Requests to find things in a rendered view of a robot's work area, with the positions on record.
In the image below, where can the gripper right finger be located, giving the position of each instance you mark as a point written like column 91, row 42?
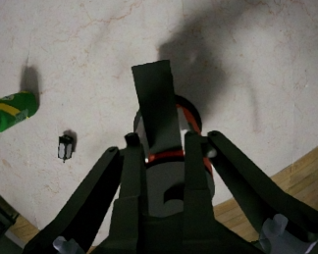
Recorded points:
column 285, row 224

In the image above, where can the black round disc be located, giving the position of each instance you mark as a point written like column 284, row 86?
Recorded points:
column 180, row 100

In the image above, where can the green drink can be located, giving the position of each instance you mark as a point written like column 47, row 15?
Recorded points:
column 16, row 108

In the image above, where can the red electric kettle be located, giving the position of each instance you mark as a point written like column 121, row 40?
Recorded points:
column 165, row 168

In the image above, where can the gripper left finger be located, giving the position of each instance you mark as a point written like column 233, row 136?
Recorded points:
column 77, row 224

